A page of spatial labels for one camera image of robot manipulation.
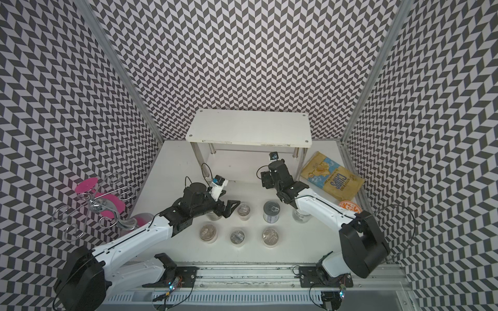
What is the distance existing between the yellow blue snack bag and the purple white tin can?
0.26 m

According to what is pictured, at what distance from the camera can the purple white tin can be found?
2.76 ft

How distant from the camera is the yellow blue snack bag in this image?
0.98 metres
